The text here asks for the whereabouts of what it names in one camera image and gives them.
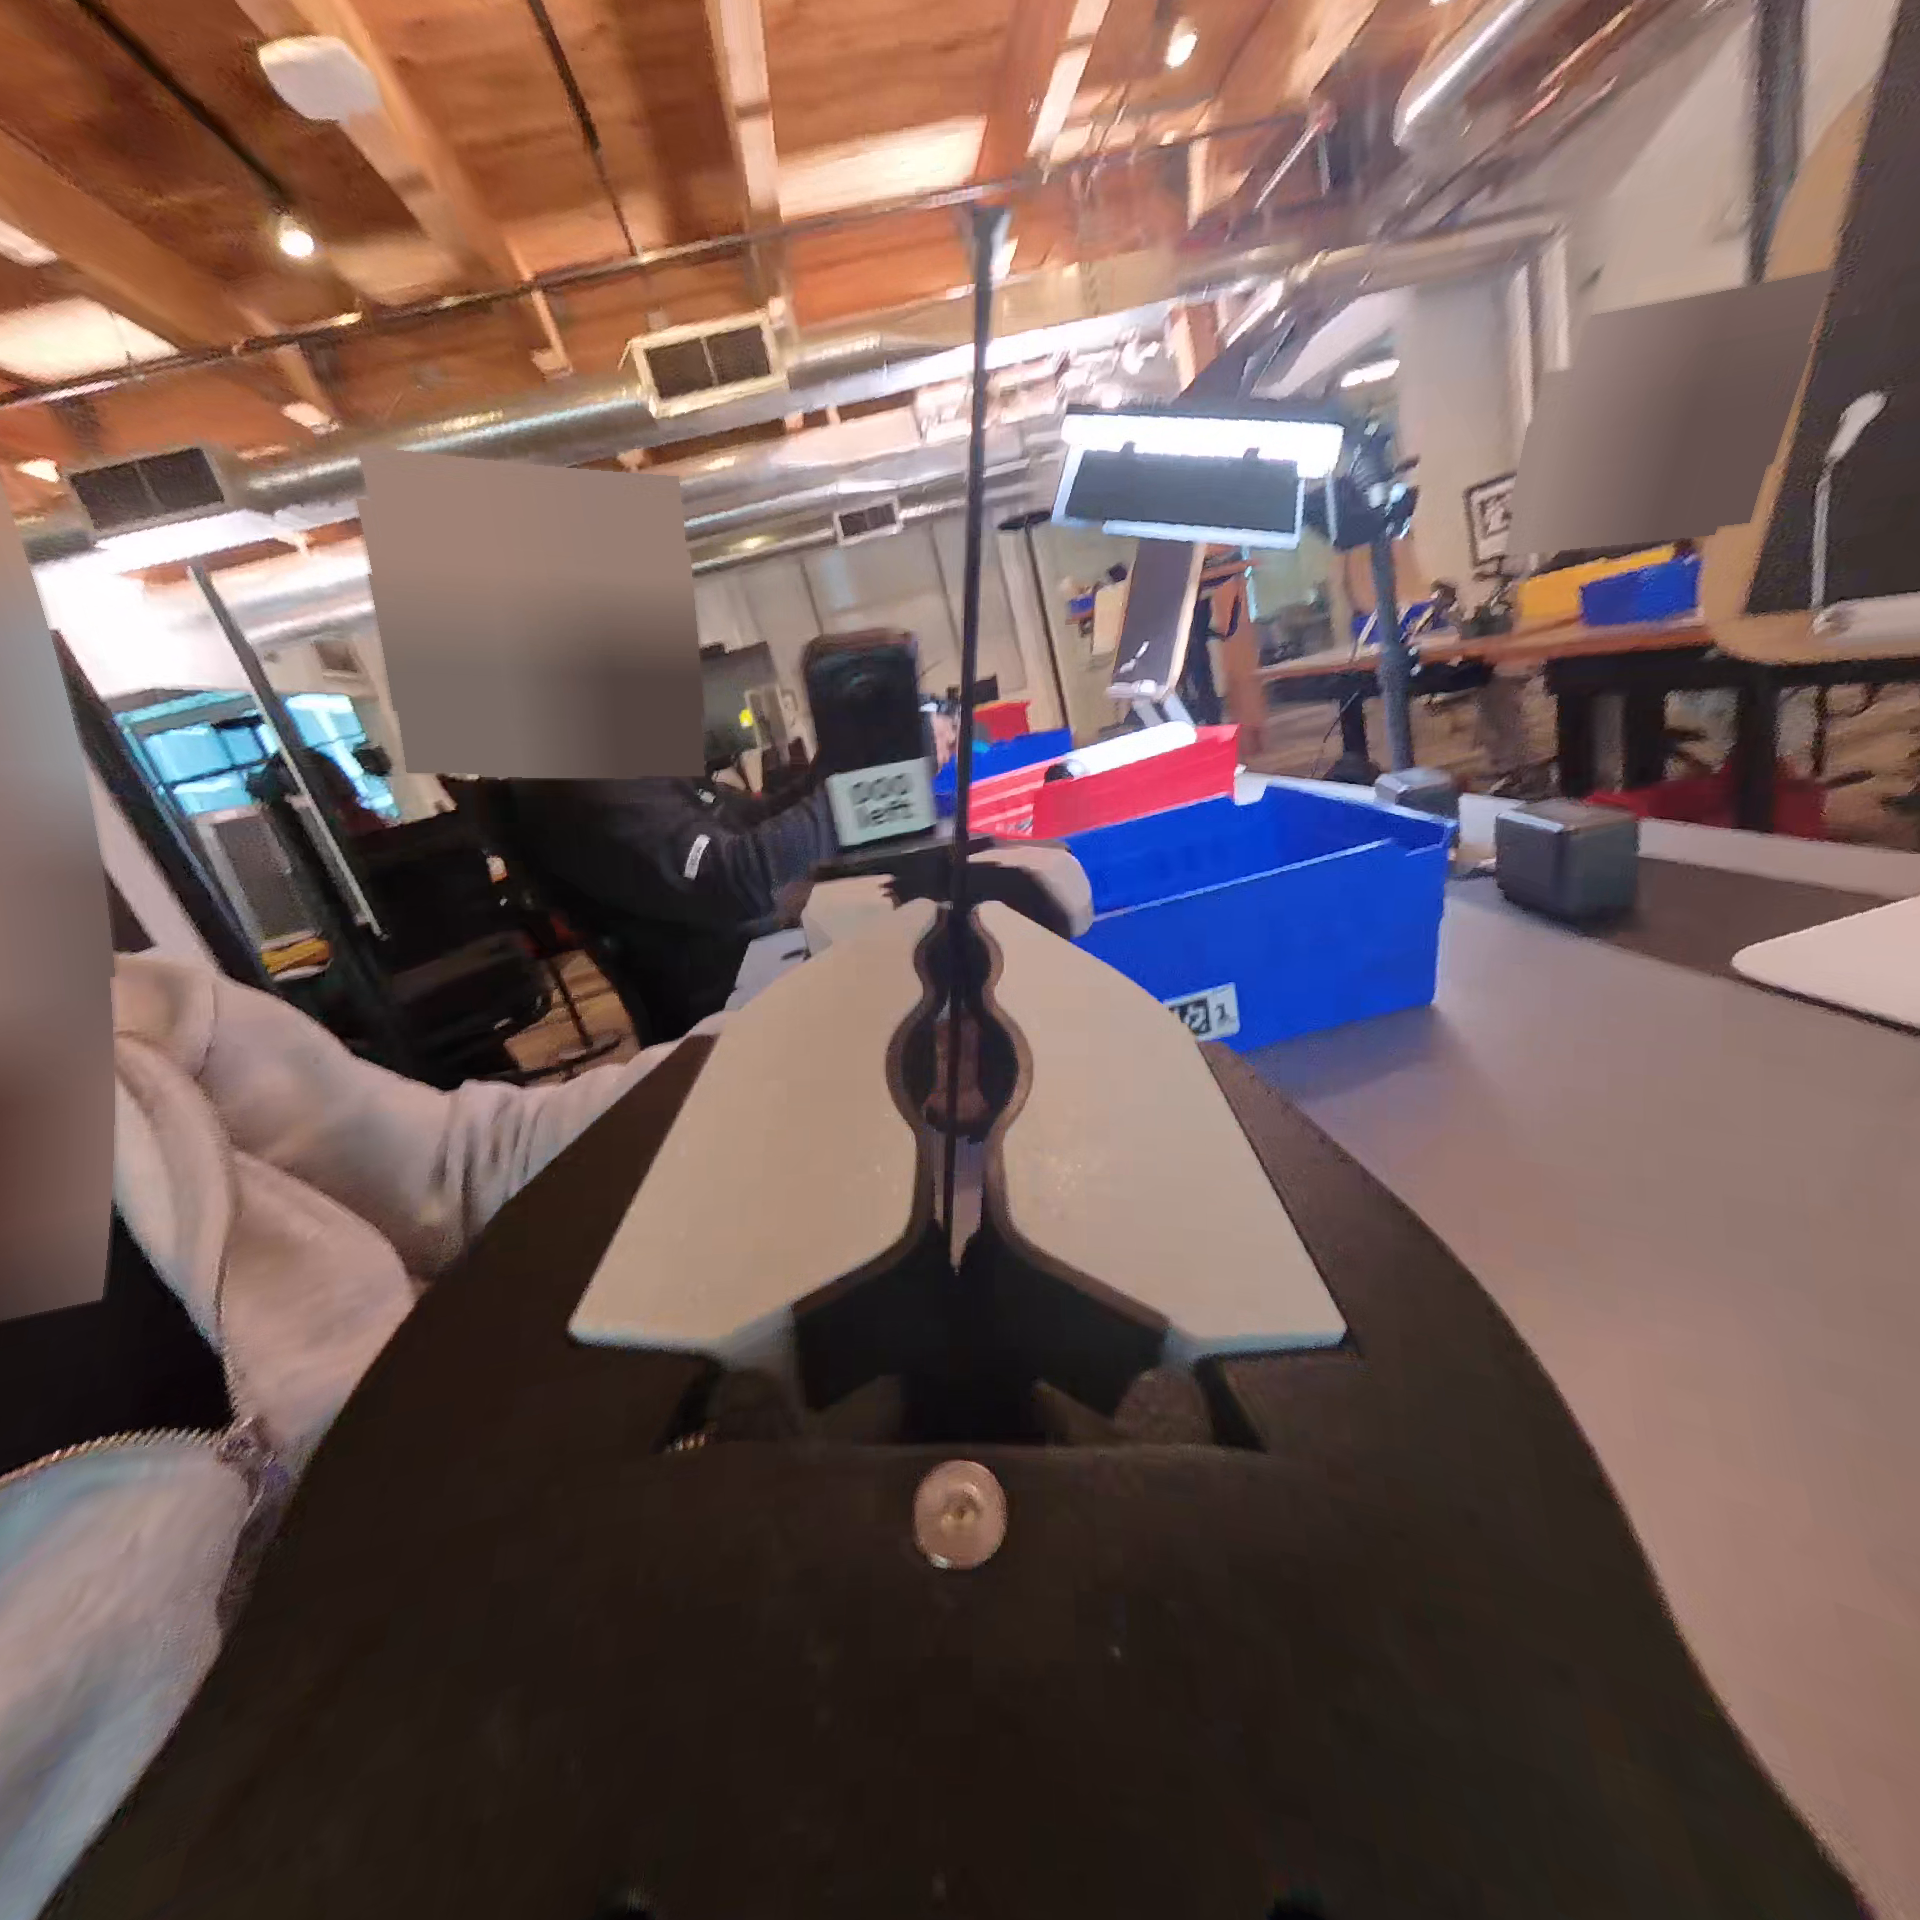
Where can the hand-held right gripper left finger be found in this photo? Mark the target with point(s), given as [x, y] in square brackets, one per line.
[781, 1172]

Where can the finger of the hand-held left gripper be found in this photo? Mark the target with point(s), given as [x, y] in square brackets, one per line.
[849, 912]
[1069, 897]

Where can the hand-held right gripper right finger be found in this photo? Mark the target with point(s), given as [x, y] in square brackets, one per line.
[1141, 1172]

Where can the red plastic bin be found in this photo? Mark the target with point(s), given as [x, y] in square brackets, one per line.
[1141, 792]

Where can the thin dark shiny metal plate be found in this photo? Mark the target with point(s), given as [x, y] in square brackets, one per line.
[973, 599]

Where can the blue plastic bin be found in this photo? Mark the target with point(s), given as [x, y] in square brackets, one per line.
[1276, 914]

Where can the person's left forearm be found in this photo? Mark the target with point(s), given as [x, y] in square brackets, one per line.
[376, 1110]

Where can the small grey box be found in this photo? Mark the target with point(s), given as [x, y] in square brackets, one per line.
[1568, 862]
[1419, 792]

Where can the ceiling air vent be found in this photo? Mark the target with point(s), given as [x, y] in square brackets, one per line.
[709, 364]
[147, 488]

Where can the LED light panel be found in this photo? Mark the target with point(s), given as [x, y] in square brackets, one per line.
[1184, 495]

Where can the black light stand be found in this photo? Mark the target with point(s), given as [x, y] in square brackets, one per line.
[1388, 646]

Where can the yellow storage bin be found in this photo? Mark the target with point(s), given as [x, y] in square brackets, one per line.
[1559, 592]

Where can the small blue storage bin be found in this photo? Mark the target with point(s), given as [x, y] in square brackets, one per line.
[1652, 597]

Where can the white ceiling access point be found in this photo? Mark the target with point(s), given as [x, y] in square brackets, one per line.
[319, 78]

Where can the silver ceiling duct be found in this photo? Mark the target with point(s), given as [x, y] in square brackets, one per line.
[524, 413]

